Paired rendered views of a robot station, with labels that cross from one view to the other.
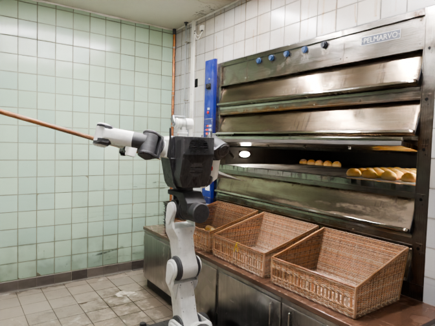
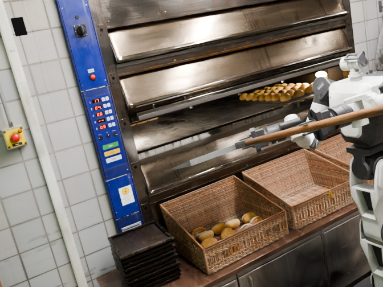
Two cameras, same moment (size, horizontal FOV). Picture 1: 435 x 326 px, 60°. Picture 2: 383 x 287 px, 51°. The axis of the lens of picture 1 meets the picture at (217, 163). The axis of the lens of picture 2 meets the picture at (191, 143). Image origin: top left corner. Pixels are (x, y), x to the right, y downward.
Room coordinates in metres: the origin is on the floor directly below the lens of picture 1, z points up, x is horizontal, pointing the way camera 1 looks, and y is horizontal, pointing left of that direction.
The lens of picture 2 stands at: (2.78, 2.14, 1.70)
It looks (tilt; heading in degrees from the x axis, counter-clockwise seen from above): 13 degrees down; 279
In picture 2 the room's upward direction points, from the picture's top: 12 degrees counter-clockwise
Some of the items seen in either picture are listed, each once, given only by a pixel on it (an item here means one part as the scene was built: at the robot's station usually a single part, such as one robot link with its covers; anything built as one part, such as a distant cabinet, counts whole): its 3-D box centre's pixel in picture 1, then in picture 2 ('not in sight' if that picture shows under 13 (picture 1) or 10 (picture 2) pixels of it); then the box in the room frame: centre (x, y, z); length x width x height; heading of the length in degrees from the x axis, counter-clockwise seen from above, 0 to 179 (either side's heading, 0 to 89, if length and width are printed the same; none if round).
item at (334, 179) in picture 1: (293, 174); (257, 117); (2.73, -0.55, 1.16); 1.80 x 0.06 x 0.04; 35
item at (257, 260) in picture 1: (263, 240); (300, 184); (2.54, -0.33, 0.72); 0.56 x 0.49 x 0.28; 34
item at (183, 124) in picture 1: (183, 125); (353, 65); (2.28, 0.21, 1.47); 0.10 x 0.07 x 0.09; 121
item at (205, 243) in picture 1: (213, 223); (222, 218); (3.03, 0.01, 0.72); 0.56 x 0.49 x 0.28; 36
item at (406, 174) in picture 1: (402, 173); (281, 91); (2.49, -1.23, 1.21); 0.61 x 0.48 x 0.06; 125
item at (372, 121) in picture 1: (292, 122); (251, 61); (2.71, -0.53, 1.54); 1.79 x 0.11 x 0.19; 35
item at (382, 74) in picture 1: (294, 85); (244, 20); (2.71, -0.53, 1.80); 1.79 x 0.11 x 0.19; 35
